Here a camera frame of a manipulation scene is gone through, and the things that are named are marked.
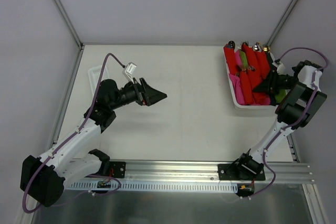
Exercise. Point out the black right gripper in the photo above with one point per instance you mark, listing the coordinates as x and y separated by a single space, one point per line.
271 83

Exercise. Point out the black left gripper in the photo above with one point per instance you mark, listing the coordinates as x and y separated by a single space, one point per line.
143 92

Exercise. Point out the red paper napkin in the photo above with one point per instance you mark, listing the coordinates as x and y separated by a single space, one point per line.
255 79

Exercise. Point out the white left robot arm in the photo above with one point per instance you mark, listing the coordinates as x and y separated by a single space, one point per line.
45 177

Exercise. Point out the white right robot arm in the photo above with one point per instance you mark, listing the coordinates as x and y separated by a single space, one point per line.
296 110

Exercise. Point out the green rolled napkin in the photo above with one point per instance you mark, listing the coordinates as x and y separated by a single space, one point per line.
280 96

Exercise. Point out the white tray of rolled napkins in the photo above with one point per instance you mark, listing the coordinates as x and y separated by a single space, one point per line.
270 61

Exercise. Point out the white perforated utensil basket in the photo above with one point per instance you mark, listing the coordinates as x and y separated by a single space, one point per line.
94 74

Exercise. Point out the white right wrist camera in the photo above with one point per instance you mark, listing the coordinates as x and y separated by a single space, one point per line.
278 66

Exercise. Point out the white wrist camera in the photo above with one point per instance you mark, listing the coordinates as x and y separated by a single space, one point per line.
128 71
278 66

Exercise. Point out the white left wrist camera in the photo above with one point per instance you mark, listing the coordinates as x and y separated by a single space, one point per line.
128 71

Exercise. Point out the aluminium front rail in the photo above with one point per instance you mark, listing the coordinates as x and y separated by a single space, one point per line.
206 172

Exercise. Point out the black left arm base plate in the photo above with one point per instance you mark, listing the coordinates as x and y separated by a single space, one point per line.
116 169

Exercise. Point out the left frame post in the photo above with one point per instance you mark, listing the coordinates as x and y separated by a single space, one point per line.
65 17

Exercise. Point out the frame post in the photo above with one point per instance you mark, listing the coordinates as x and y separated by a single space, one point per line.
282 21
65 17

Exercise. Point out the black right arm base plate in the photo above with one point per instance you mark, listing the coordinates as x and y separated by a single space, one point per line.
225 172

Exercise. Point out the white slotted cable duct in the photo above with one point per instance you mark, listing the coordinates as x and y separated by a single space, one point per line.
211 187

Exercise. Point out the right frame post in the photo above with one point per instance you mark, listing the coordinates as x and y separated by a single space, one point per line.
282 21

